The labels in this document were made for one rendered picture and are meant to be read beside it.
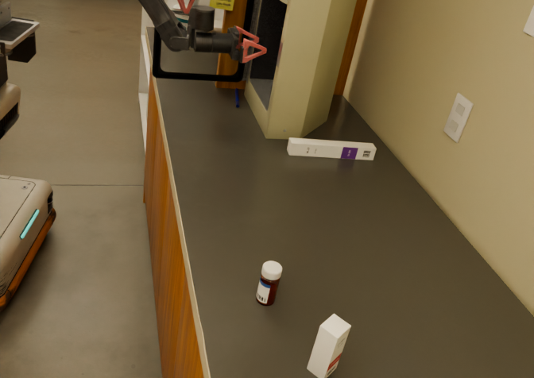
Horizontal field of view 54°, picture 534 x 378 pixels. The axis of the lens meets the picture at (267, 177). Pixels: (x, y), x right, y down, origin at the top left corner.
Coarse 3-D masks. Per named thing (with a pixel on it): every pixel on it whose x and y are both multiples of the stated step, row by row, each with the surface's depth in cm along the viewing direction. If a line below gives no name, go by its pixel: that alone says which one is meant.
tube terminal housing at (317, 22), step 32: (288, 0) 140; (320, 0) 139; (352, 0) 153; (256, 32) 170; (288, 32) 142; (320, 32) 144; (288, 64) 147; (320, 64) 152; (256, 96) 169; (288, 96) 153; (320, 96) 162; (288, 128) 159
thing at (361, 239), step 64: (192, 128) 157; (256, 128) 164; (320, 128) 172; (192, 192) 128; (256, 192) 133; (320, 192) 138; (384, 192) 143; (192, 256) 108; (256, 256) 112; (320, 256) 115; (384, 256) 119; (448, 256) 123; (256, 320) 96; (320, 320) 99; (384, 320) 102; (448, 320) 105; (512, 320) 108
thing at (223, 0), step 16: (176, 0) 160; (192, 0) 161; (208, 0) 162; (224, 0) 163; (240, 0) 165; (176, 16) 162; (224, 16) 166; (240, 16) 168; (208, 32) 168; (224, 32) 169; (192, 48) 169; (160, 64) 169; (176, 64) 171; (192, 64) 172; (208, 64) 174; (224, 64) 175
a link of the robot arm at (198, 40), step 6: (192, 30) 150; (198, 30) 148; (192, 36) 150; (198, 36) 149; (204, 36) 150; (210, 36) 150; (192, 42) 151; (198, 42) 149; (204, 42) 150; (210, 42) 150; (198, 48) 150; (204, 48) 151; (210, 48) 151
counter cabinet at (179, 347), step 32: (160, 128) 194; (160, 160) 193; (160, 192) 192; (160, 224) 191; (160, 256) 190; (160, 288) 189; (160, 320) 189; (192, 320) 119; (160, 352) 188; (192, 352) 118
